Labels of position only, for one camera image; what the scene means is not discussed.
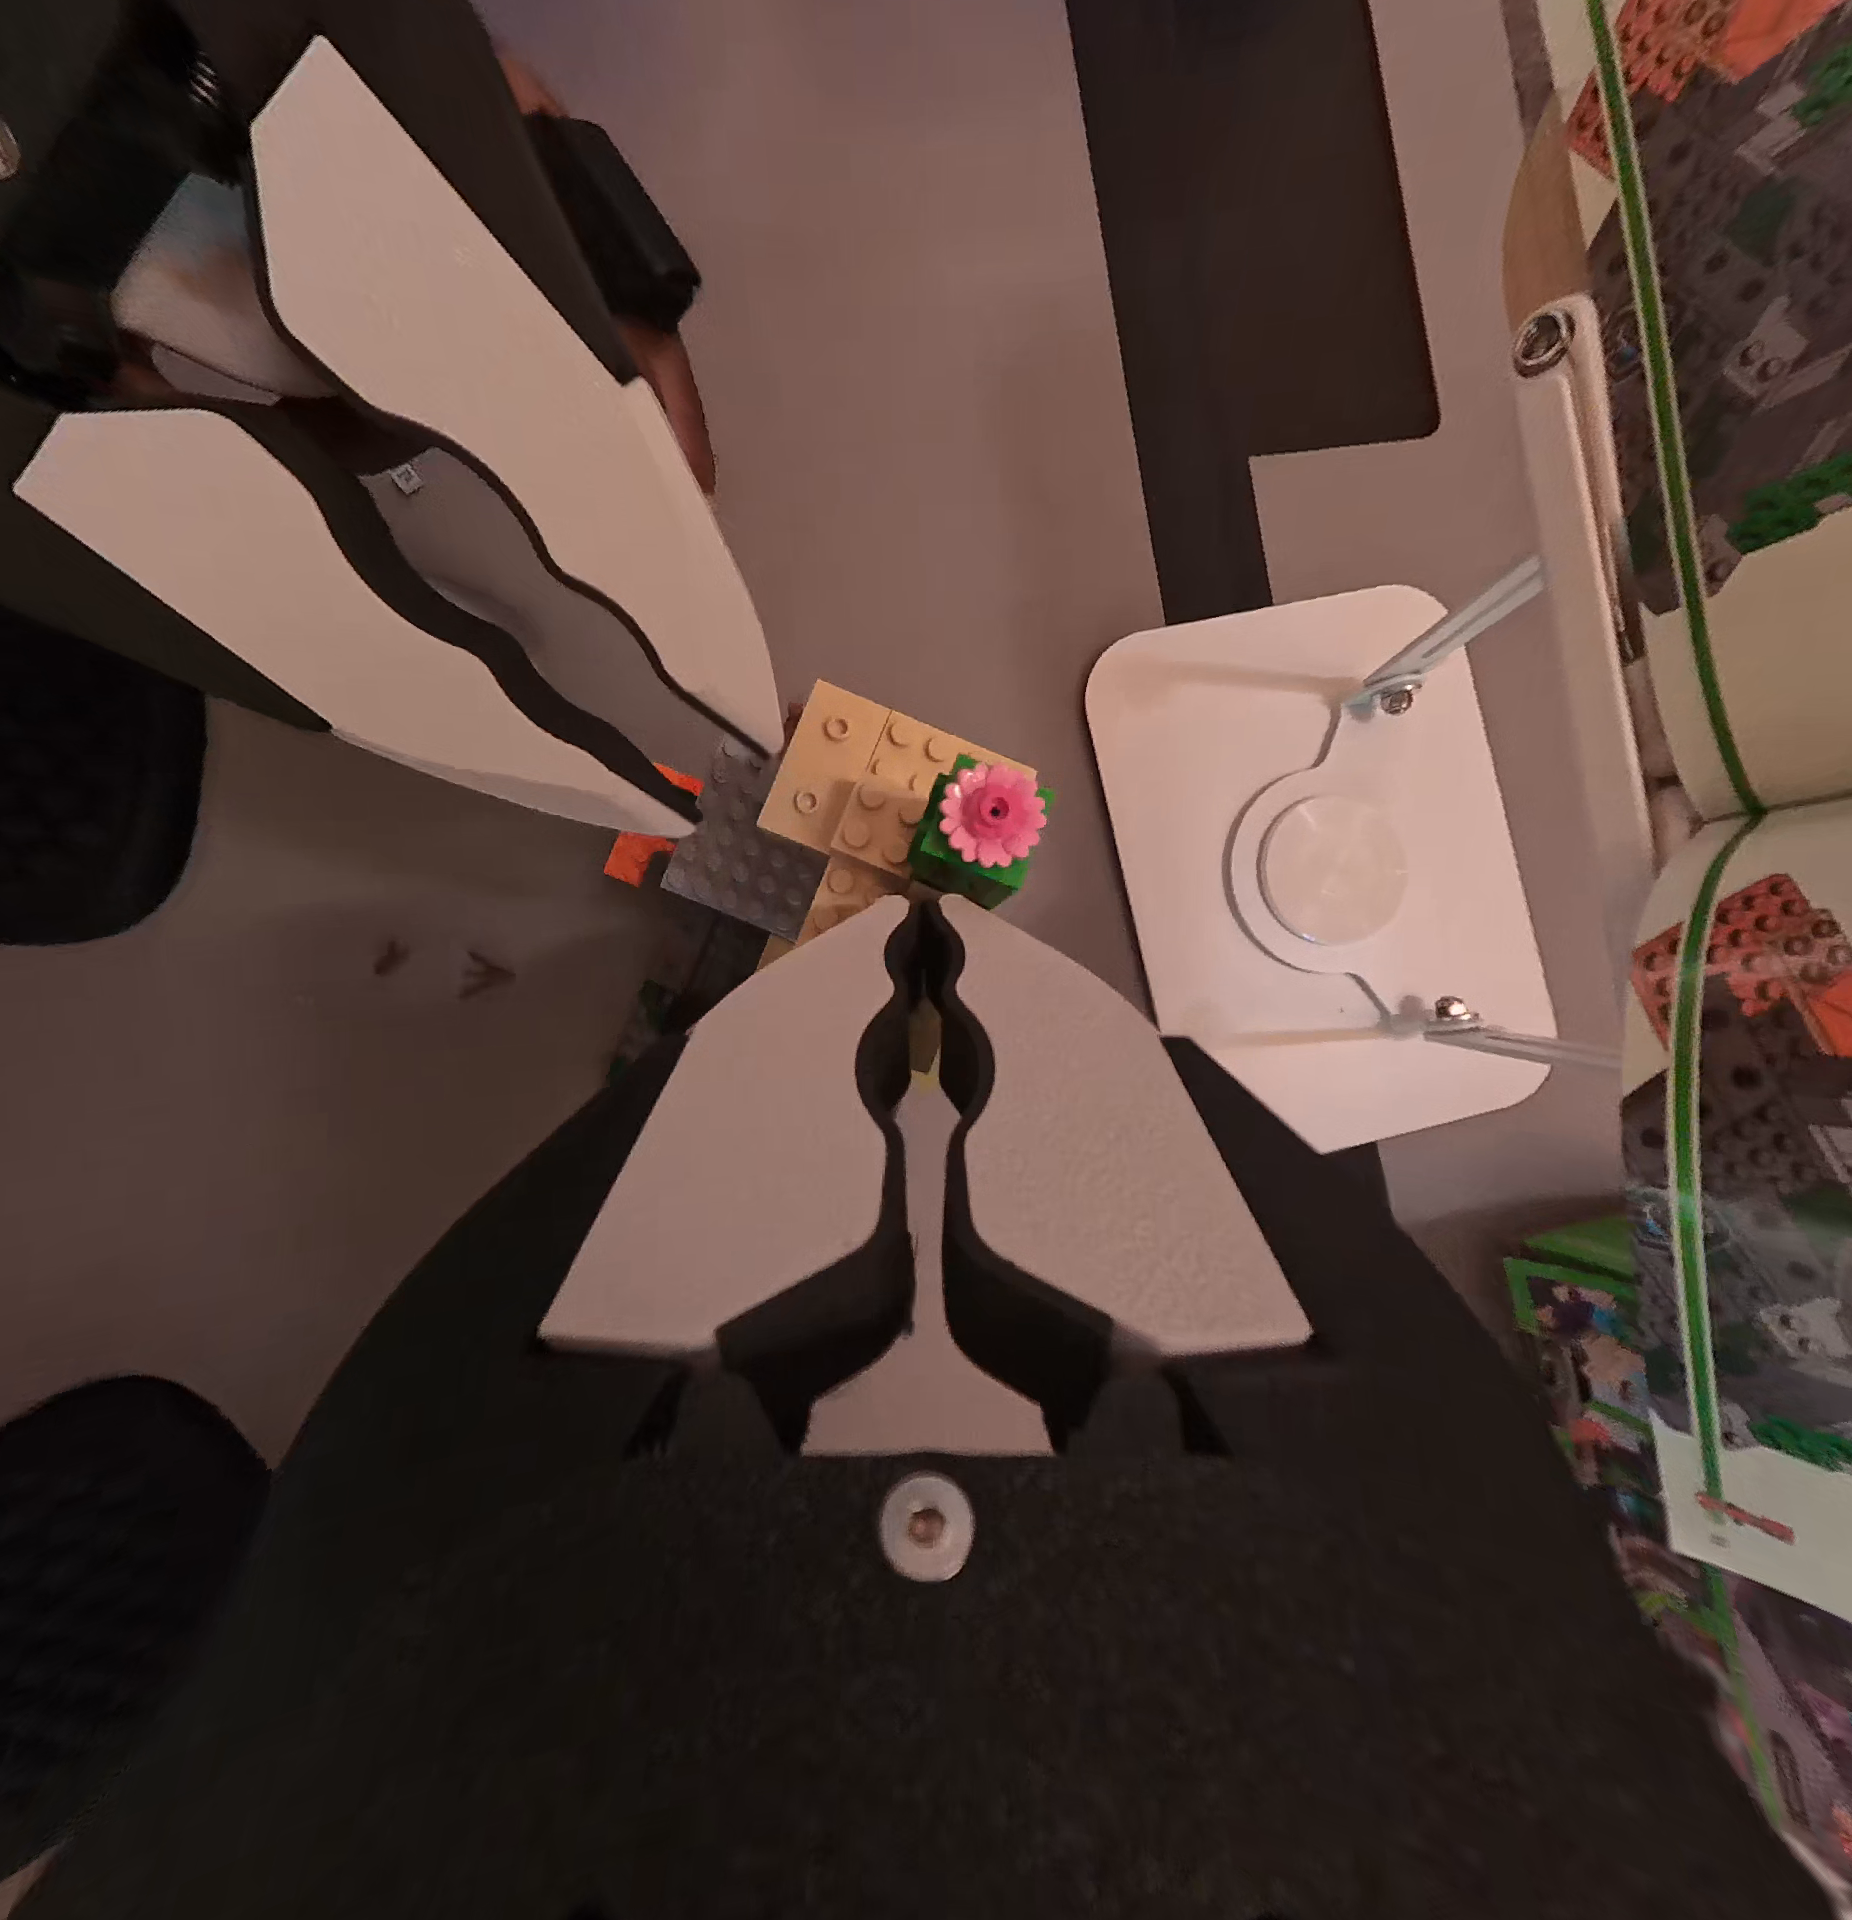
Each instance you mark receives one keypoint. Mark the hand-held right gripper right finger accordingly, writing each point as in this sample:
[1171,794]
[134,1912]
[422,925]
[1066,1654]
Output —
[1136,1171]

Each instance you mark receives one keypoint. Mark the person's left hand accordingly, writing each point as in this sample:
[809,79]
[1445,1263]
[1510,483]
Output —
[684,406]

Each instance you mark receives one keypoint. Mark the multicoloured toy brick model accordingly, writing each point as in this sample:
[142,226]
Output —
[852,766]

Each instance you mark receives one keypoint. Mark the open building instruction booklet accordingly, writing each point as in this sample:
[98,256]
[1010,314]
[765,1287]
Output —
[1767,449]

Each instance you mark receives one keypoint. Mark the green toy box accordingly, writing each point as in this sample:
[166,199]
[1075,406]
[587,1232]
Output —
[1585,1350]

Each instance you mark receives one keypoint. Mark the white stand base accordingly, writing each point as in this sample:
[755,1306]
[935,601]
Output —
[1212,750]

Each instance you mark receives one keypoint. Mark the black textured pad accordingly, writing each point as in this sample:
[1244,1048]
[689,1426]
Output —
[72,780]
[102,1605]

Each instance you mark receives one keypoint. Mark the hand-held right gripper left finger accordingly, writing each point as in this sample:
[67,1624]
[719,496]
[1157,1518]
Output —
[717,1171]

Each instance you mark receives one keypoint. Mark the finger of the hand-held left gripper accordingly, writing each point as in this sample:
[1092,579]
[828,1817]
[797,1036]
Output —
[265,569]
[462,299]

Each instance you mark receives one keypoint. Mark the grey desk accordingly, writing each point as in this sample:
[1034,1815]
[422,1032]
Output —
[896,449]

